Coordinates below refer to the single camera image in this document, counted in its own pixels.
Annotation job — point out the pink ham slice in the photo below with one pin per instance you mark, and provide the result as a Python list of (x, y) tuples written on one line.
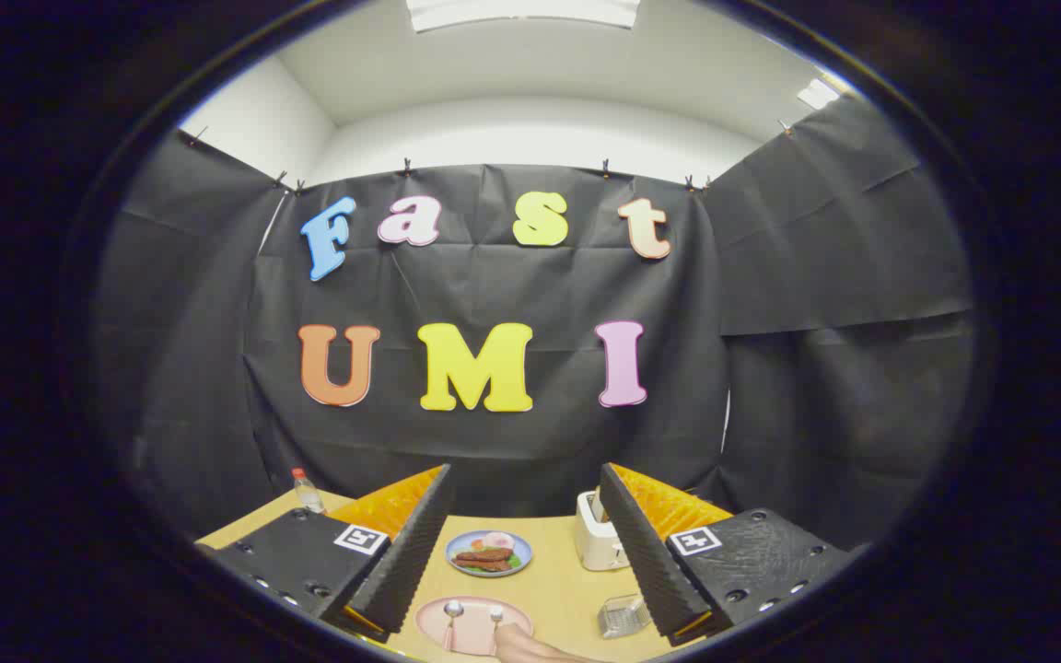
[(496, 540)]

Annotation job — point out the brown sausage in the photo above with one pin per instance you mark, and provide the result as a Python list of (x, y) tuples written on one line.
[(484, 555), (484, 564)]

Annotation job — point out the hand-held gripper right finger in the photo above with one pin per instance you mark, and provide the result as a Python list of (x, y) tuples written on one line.
[(646, 562)]

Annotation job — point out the large ceiling light panel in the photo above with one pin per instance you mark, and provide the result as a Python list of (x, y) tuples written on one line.
[(521, 9)]

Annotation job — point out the white toaster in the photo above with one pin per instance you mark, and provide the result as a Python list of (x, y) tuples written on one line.
[(597, 545)]

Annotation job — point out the clear plastic bottle red cap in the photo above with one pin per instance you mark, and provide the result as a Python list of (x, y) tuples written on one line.
[(308, 494)]

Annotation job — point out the small ceiling light panel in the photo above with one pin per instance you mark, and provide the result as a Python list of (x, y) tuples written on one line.
[(817, 93)]

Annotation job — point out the blue food plate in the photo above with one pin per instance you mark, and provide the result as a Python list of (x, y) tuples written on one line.
[(461, 566)]

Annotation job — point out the pink round plate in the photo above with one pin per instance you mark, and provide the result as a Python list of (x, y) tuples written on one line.
[(512, 619)]

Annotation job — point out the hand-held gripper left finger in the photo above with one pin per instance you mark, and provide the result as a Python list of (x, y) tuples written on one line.
[(406, 562)]

